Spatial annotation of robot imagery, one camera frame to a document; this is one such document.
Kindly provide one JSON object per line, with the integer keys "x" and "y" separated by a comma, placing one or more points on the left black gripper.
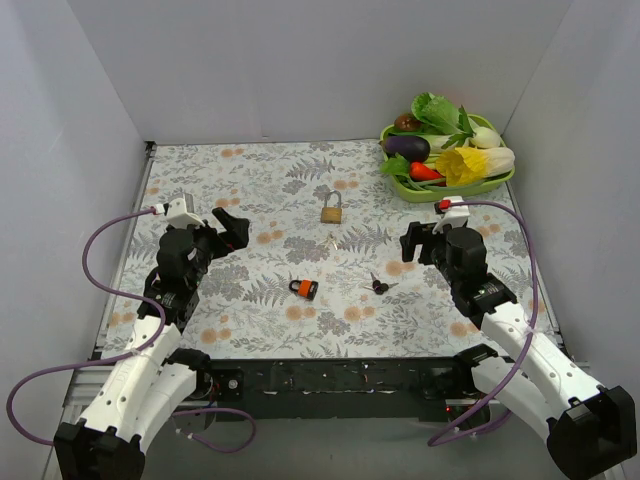
{"x": 216, "y": 238}

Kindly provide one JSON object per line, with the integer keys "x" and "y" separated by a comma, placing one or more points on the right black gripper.
{"x": 423, "y": 244}

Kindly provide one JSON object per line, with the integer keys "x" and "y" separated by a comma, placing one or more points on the black headed keys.
{"x": 377, "y": 286}

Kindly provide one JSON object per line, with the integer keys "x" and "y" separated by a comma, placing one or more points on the orange black padlock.
{"x": 306, "y": 289}

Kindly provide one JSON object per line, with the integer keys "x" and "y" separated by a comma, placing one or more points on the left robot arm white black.
{"x": 111, "y": 437}

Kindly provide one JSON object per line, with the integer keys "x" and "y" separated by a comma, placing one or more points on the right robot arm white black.
{"x": 587, "y": 428}

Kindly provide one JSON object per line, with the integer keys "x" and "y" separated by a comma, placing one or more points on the green plastic tray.
{"x": 423, "y": 192}

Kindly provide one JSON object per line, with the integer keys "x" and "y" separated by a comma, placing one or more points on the red toy pepper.
{"x": 420, "y": 172}

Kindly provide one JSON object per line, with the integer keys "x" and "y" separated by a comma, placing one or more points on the brass padlock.
{"x": 332, "y": 214}

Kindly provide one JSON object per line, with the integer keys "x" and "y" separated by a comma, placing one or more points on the yellow toy cabbage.
{"x": 466, "y": 165}

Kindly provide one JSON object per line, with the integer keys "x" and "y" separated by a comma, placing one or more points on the purple toy eggplant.
{"x": 412, "y": 148}

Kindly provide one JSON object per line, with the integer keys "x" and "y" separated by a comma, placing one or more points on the floral patterned mat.
{"x": 246, "y": 310}

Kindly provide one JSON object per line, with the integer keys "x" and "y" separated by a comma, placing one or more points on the brown toy mushroom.
{"x": 407, "y": 123}

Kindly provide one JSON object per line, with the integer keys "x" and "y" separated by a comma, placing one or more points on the white toy radish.
{"x": 485, "y": 138}

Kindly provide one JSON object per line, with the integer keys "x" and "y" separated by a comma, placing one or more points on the green toy lettuce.
{"x": 441, "y": 114}

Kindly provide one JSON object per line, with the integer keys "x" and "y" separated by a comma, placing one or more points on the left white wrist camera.
{"x": 180, "y": 213}

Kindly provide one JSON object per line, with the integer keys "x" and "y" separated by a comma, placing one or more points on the silver keys on ring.
{"x": 330, "y": 242}

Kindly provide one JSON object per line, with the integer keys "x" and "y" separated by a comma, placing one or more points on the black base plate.
{"x": 417, "y": 388}

